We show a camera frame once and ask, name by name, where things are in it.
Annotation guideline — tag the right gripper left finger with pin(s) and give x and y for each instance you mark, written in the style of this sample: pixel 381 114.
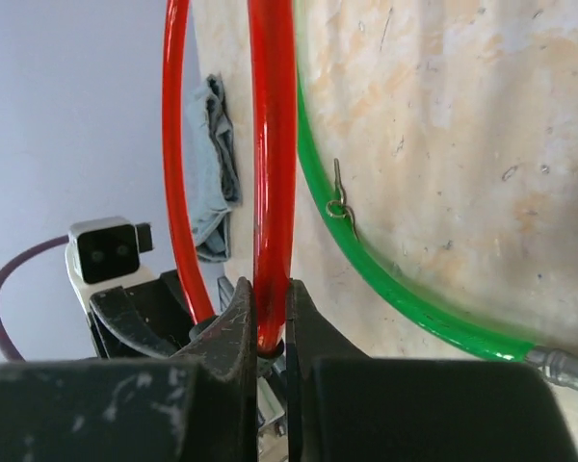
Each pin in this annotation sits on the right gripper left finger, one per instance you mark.
pixel 198 405

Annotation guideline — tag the silver key bunch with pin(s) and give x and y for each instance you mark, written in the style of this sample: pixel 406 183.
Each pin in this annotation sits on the silver key bunch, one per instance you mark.
pixel 338 208

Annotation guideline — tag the green cable lock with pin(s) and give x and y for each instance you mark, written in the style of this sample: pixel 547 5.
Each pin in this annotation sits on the green cable lock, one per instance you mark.
pixel 456 128

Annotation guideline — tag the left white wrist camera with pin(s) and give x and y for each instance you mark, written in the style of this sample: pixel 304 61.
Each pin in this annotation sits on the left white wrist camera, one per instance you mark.
pixel 105 253

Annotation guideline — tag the folded blue jeans cloth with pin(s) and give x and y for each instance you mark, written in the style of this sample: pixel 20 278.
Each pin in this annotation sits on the folded blue jeans cloth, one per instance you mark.
pixel 217 186

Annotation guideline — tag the red cable lock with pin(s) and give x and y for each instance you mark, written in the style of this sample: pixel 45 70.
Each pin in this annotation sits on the red cable lock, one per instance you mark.
pixel 274 85

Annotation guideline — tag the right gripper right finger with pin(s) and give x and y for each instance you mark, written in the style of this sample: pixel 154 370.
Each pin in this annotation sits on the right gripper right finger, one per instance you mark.
pixel 344 405

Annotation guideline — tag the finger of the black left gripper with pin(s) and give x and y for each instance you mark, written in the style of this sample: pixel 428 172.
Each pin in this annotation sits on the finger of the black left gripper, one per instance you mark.
pixel 117 326

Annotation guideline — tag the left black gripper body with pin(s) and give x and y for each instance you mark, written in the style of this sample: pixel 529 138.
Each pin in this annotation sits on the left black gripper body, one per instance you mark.
pixel 164 312

